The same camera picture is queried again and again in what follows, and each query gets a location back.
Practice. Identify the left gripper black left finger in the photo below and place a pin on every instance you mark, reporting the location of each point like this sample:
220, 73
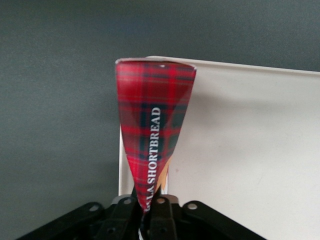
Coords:
120, 217

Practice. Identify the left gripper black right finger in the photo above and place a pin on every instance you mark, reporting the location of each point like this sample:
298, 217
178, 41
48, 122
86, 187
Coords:
162, 220

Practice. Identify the red tartan cookie box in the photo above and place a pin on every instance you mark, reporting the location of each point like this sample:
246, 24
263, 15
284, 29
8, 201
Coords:
155, 100

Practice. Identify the beige plastic tray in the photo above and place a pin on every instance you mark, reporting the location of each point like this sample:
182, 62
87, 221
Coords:
250, 150

